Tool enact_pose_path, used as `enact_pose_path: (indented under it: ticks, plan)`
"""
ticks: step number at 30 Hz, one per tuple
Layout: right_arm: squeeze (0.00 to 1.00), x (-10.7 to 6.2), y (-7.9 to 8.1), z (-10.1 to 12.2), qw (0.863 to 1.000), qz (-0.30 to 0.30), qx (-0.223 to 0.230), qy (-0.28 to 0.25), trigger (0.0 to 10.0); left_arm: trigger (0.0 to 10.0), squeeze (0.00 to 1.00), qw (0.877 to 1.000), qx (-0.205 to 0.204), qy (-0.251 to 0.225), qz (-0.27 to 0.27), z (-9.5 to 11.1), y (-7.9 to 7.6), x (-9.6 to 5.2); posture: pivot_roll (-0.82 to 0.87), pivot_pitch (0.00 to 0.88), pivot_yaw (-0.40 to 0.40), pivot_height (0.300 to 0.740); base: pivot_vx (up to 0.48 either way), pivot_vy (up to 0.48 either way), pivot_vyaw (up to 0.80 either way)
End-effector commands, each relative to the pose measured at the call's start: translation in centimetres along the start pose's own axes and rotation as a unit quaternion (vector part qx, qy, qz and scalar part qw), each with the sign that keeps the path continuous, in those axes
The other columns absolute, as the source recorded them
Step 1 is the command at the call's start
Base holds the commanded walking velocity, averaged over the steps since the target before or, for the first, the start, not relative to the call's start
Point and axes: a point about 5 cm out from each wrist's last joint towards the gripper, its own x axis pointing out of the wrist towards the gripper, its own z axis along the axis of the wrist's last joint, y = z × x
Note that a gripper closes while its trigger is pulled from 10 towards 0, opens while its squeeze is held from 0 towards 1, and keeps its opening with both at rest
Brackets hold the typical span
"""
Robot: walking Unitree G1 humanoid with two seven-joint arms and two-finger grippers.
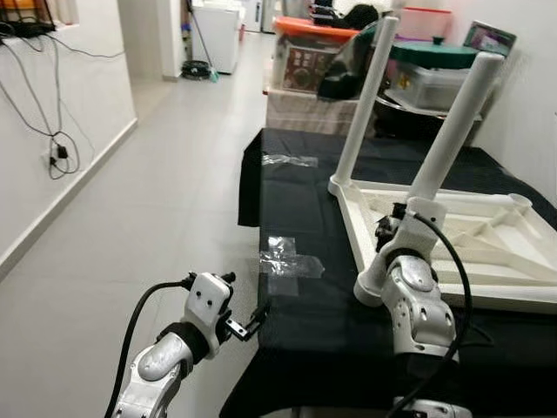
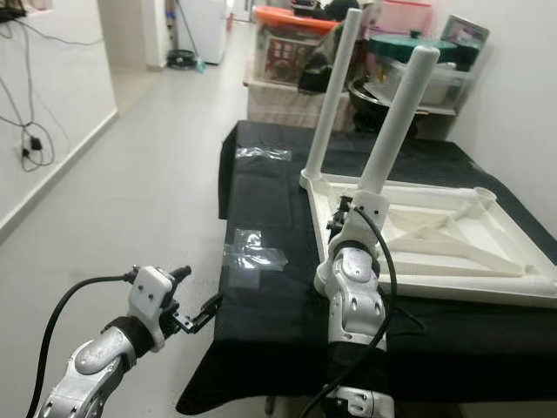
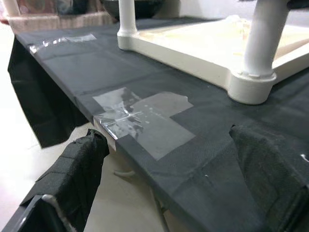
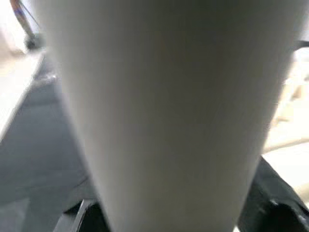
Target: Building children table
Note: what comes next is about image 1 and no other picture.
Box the clear plastic bag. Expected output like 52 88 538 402
261 154 319 168

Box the cloth covered bench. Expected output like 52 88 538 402
264 87 362 136

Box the black round bowl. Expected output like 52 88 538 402
374 91 453 140

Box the black table cloth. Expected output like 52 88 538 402
218 128 557 417

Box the clear tape patch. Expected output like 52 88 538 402
259 235 325 297

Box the storage box with orange lid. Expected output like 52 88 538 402
272 16 359 95

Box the broom with teal head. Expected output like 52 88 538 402
187 0 218 84

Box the black wire basket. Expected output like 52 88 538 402
0 0 57 36

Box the white appliance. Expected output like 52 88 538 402
191 0 245 75

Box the clear plastic storage box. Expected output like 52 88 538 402
383 65 475 112

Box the grey framed screen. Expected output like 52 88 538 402
461 22 519 60

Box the green round lid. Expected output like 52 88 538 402
387 39 484 71

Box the black wall cable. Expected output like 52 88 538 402
0 22 127 179

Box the black coiled hose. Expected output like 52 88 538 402
181 59 214 81

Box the cream plastic children table top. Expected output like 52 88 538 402
329 174 557 314

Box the black bag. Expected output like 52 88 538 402
318 22 379 101

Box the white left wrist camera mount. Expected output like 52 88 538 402
183 272 234 354

